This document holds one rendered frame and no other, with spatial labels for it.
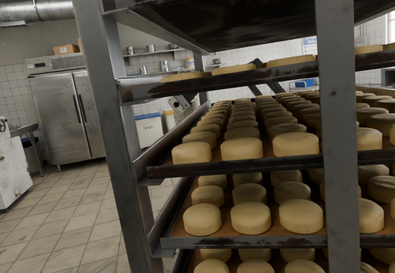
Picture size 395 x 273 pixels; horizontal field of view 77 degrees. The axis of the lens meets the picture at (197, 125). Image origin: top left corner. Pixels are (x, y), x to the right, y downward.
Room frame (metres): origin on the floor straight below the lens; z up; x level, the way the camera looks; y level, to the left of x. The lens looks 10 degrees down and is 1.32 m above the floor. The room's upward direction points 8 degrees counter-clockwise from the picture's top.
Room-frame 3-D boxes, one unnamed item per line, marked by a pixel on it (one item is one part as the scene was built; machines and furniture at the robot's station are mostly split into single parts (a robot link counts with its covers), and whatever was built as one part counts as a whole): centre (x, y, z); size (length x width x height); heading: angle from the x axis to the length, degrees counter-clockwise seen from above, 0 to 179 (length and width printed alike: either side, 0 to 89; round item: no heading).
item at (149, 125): (5.19, 1.03, 0.38); 0.64 x 0.54 x 0.77; 13
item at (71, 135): (4.85, 2.08, 1.03); 1.40 x 0.90 x 2.05; 101
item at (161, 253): (0.57, 0.00, 1.14); 0.64 x 0.03 x 0.03; 168
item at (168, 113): (5.31, 0.39, 0.38); 0.64 x 0.54 x 0.77; 12
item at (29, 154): (4.79, 3.39, 0.33); 0.54 x 0.53 x 0.66; 101
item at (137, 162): (0.57, 0.00, 1.23); 0.64 x 0.03 x 0.03; 168
